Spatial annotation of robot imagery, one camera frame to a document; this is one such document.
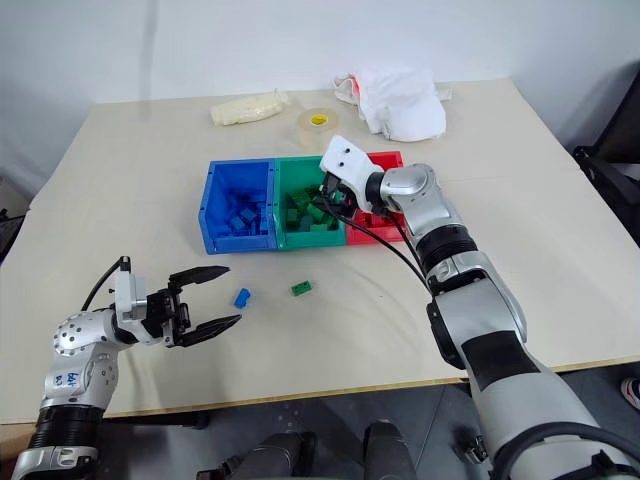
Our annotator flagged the dark rounded shape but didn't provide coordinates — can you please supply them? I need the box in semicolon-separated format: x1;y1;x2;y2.
361;419;417;480
213;431;318;480

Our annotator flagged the white and red shoe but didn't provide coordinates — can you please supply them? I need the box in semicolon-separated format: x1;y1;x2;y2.
619;376;640;407

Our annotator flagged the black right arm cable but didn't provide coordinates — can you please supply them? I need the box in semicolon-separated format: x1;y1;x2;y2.
323;198;432;297

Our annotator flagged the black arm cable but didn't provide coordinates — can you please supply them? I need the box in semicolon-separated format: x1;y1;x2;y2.
80;255;133;312
323;198;432;297

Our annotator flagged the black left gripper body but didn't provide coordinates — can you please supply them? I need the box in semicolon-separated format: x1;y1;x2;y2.
141;284;192;348

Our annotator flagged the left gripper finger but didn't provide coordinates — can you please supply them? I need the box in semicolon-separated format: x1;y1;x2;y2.
168;265;232;292
179;314;244;349

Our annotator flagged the clear tape roll yellow core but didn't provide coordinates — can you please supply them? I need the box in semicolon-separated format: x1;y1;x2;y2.
296;105;344;140

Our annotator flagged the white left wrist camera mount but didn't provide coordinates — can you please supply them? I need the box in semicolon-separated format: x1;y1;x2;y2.
113;271;150;324

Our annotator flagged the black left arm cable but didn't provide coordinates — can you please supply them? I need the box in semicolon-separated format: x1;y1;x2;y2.
80;255;133;312

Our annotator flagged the clear bag of white pieces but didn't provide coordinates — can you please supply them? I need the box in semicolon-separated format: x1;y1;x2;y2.
208;89;292;129

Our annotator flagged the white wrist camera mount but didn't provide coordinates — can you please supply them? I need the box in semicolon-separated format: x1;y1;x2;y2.
319;134;387;212
113;271;150;324

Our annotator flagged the black chair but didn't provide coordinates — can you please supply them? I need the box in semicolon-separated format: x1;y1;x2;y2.
571;58;640;214

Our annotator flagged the red plastic bin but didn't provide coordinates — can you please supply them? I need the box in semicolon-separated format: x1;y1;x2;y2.
344;150;408;247

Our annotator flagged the crumpled white cloth bag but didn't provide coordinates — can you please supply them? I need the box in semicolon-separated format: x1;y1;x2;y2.
331;64;454;144

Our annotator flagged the green plastic bin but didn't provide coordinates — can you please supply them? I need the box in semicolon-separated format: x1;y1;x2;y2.
272;155;349;250

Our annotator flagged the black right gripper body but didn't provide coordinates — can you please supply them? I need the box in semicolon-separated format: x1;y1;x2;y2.
319;171;359;218

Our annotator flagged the blue plastic bin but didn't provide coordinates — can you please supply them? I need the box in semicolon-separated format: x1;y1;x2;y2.
198;158;280;256

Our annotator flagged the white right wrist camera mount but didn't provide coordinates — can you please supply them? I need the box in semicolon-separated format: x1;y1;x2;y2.
319;134;387;212

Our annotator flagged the black equipment beside table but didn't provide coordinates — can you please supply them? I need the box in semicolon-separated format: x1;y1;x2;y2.
0;173;30;264

